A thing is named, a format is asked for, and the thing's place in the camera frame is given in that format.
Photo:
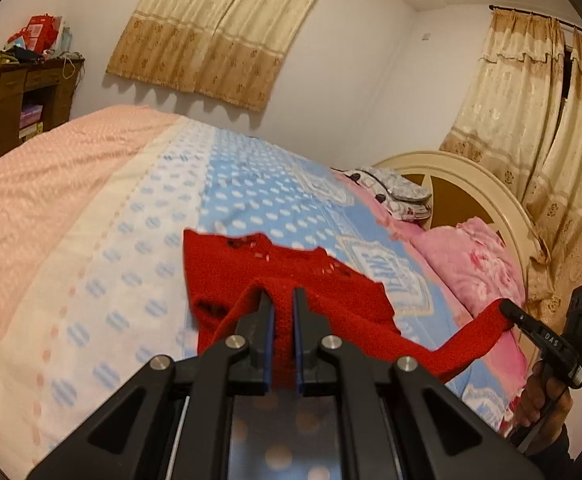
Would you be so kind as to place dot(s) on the grey patterned folded cloth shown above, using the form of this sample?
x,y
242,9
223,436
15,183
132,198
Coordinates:
x,y
396,190

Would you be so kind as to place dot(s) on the olive cloth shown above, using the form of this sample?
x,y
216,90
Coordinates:
x,y
1,60

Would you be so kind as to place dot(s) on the purple box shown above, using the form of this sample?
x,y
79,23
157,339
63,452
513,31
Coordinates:
x,y
31,116

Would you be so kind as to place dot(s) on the bed with patterned sheet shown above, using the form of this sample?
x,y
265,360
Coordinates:
x,y
96,260

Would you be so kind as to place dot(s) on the brown wooden desk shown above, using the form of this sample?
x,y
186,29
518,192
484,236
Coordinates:
x,y
1,100

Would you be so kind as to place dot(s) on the light blue bag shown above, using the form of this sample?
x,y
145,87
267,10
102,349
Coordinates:
x,y
66,39

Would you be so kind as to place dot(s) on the dark blue cloth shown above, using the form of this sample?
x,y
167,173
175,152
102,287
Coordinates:
x,y
23,54

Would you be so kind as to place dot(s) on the yellow box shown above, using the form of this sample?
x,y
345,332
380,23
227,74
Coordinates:
x,y
31,132

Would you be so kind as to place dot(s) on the red knitted sweater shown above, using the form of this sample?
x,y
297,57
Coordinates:
x,y
331,300

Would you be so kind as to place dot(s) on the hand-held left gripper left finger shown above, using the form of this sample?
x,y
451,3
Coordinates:
x,y
269,340

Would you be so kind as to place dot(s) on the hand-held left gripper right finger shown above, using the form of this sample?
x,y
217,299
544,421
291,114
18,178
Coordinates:
x,y
297,345

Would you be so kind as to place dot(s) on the person's right forearm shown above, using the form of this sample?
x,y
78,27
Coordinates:
x,y
553,455

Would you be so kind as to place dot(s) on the person's right hand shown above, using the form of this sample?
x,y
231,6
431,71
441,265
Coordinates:
x,y
538,395

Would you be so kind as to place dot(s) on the red gift bag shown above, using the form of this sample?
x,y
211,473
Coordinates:
x,y
43,35

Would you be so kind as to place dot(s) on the cream wooden headboard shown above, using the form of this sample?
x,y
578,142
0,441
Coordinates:
x,y
471,170

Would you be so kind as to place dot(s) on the pink floral pillow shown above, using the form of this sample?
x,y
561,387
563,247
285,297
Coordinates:
x,y
471,265

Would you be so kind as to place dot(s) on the dark curtain rod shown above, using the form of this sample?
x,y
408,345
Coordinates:
x,y
521,13

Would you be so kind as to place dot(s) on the long beige patterned curtain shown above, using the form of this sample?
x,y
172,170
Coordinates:
x,y
521,110

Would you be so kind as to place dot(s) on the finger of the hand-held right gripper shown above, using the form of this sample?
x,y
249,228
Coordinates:
x,y
517,317

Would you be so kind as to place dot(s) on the short beige window curtain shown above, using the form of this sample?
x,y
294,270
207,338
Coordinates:
x,y
206,25

